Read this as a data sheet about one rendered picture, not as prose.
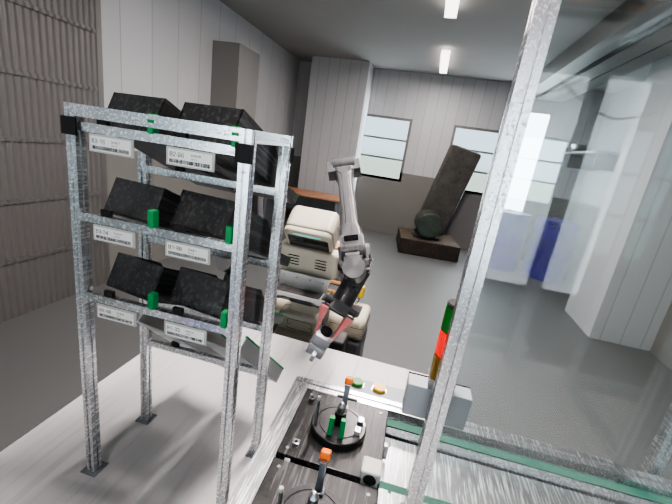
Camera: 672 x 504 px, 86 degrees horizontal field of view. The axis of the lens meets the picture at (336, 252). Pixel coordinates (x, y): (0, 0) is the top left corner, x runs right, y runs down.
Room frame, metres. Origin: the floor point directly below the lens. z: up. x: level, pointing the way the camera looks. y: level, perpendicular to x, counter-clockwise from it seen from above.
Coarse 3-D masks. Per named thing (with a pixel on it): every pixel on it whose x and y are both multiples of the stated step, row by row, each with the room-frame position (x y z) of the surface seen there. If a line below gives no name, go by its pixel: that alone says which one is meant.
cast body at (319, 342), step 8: (320, 328) 0.83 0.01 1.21; (328, 328) 0.83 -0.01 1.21; (312, 336) 0.86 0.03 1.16; (320, 336) 0.80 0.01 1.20; (328, 336) 0.81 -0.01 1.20; (312, 344) 0.80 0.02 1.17; (320, 344) 0.80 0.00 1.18; (328, 344) 0.80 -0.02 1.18; (312, 352) 0.80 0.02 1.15; (320, 352) 0.80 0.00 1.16; (312, 360) 0.78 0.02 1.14
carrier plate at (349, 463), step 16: (304, 400) 0.85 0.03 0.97; (336, 400) 0.87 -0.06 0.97; (304, 416) 0.79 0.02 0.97; (368, 416) 0.82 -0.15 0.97; (384, 416) 0.83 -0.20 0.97; (288, 432) 0.72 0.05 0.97; (304, 432) 0.73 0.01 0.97; (368, 432) 0.76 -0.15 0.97; (384, 432) 0.77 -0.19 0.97; (288, 448) 0.68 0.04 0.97; (304, 448) 0.68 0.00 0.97; (320, 448) 0.69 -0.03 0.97; (368, 448) 0.71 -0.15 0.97; (304, 464) 0.65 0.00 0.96; (336, 464) 0.65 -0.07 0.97; (352, 464) 0.66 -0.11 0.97; (352, 480) 0.63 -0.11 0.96
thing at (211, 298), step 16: (192, 272) 0.69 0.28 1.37; (176, 288) 0.68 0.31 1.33; (192, 288) 0.67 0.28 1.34; (208, 288) 0.66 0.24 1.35; (224, 288) 0.65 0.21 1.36; (192, 304) 0.65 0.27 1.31; (208, 304) 0.64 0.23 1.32; (224, 304) 0.64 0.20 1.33; (256, 304) 0.74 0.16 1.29; (256, 320) 0.75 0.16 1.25
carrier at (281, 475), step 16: (272, 464) 0.63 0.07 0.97; (288, 464) 0.63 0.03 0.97; (272, 480) 0.59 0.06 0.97; (288, 480) 0.60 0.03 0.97; (304, 480) 0.60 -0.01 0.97; (336, 480) 0.61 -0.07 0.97; (256, 496) 0.55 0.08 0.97; (272, 496) 0.55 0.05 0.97; (288, 496) 0.54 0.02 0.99; (304, 496) 0.55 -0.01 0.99; (320, 496) 0.55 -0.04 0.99; (336, 496) 0.56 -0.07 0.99; (352, 496) 0.58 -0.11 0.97; (368, 496) 0.59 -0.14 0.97
